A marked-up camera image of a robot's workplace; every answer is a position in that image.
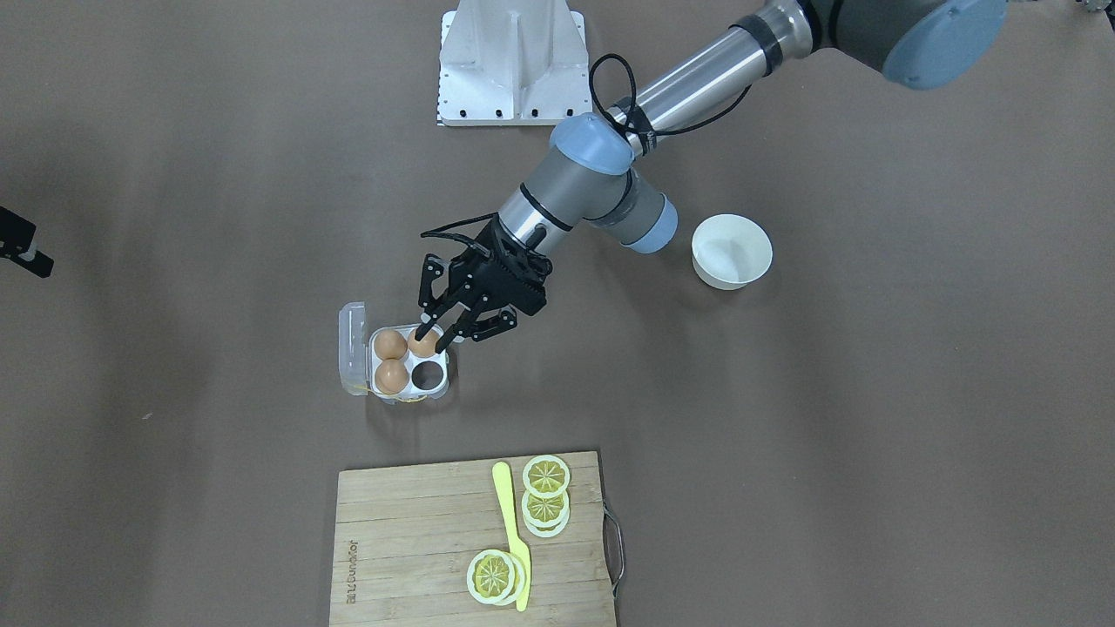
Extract lower lemon slice of pair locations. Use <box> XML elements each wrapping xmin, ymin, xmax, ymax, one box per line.
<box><xmin>521</xmin><ymin>492</ymin><xmax>571</xmax><ymax>538</ymax></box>

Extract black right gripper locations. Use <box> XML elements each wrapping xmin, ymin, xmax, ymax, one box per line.
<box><xmin>0</xmin><ymin>206</ymin><xmax>55</xmax><ymax>278</ymax></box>

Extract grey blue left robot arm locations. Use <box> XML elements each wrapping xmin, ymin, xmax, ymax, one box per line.
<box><xmin>415</xmin><ymin>1</ymin><xmax>1007</xmax><ymax>353</ymax></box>

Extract white bowl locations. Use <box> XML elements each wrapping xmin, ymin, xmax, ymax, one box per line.
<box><xmin>690</xmin><ymin>214</ymin><xmax>774</xmax><ymax>291</ymax></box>

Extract lemon slice by knife tip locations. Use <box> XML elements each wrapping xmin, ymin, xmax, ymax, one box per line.
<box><xmin>465</xmin><ymin>549</ymin><xmax>527</xmax><ymax>606</ymax></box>

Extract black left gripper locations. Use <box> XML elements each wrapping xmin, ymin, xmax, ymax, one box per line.
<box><xmin>418</xmin><ymin>218</ymin><xmax>552</xmax><ymax>354</ymax></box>

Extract brown egg near in box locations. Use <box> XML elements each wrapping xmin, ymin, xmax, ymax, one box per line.
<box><xmin>374</xmin><ymin>360</ymin><xmax>410</xmax><ymax>395</ymax></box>

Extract lemon slice of pair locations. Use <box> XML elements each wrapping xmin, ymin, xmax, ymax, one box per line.
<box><xmin>522</xmin><ymin>454</ymin><xmax>572</xmax><ymax>496</ymax></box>
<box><xmin>521</xmin><ymin>492</ymin><xmax>571</xmax><ymax>538</ymax></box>

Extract white camera stand base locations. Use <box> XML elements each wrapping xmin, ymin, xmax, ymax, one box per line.
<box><xmin>436</xmin><ymin>1</ymin><xmax>591</xmax><ymax>127</ymax></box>

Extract clear plastic egg box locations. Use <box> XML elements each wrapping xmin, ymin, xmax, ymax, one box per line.
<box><xmin>337</xmin><ymin>302</ymin><xmax>449</xmax><ymax>404</ymax></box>

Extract upper lemon slice of pair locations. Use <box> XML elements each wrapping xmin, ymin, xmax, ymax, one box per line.
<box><xmin>522</xmin><ymin>454</ymin><xmax>572</xmax><ymax>496</ymax></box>

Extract yellow plastic knife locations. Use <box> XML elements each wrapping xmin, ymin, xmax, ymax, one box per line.
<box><xmin>491</xmin><ymin>461</ymin><xmax>532</xmax><ymax>612</ymax></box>

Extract brown egg far in box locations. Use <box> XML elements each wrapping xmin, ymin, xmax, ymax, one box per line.
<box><xmin>374</xmin><ymin>328</ymin><xmax>408</xmax><ymax>361</ymax></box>

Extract brown egg from bowl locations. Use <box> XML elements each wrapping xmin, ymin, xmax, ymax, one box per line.
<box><xmin>406</xmin><ymin>327</ymin><xmax>442</xmax><ymax>360</ymax></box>

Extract brown egg in box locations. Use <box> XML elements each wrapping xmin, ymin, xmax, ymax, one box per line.
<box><xmin>374</xmin><ymin>328</ymin><xmax>408</xmax><ymax>361</ymax></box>
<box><xmin>374</xmin><ymin>360</ymin><xmax>410</xmax><ymax>395</ymax></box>

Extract wooden cutting board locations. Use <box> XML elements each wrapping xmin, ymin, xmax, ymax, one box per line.
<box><xmin>329</xmin><ymin>451</ymin><xmax>618</xmax><ymax>626</ymax></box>

